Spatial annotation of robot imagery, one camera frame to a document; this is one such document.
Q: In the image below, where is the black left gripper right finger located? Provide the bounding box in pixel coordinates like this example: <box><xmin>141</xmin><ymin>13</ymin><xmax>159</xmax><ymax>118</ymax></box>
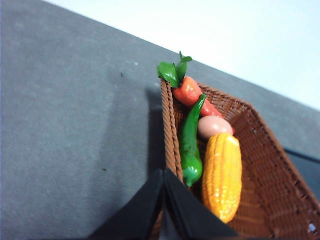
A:
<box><xmin>163</xmin><ymin>168</ymin><xmax>241</xmax><ymax>240</ymax></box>

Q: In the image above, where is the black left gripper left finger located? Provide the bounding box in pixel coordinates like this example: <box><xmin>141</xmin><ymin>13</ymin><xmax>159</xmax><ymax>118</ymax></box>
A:
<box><xmin>87</xmin><ymin>168</ymin><xmax>165</xmax><ymax>240</ymax></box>

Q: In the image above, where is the yellow corn cob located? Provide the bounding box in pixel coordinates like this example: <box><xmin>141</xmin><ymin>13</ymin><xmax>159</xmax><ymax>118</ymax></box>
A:
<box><xmin>201</xmin><ymin>132</ymin><xmax>243</xmax><ymax>224</ymax></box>

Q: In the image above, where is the brown woven wicker basket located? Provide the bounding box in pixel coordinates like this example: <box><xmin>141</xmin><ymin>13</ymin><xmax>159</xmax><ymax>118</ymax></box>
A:
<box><xmin>149</xmin><ymin>78</ymin><xmax>320</xmax><ymax>240</ymax></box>

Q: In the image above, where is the green chili pepper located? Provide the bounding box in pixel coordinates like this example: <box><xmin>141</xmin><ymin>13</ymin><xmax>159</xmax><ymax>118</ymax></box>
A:
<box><xmin>177</xmin><ymin>93</ymin><xmax>207</xmax><ymax>188</ymax></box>

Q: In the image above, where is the orange carrot with green leaves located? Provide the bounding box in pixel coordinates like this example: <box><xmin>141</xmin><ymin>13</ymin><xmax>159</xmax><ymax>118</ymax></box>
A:
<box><xmin>156</xmin><ymin>50</ymin><xmax>236</xmax><ymax>136</ymax></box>

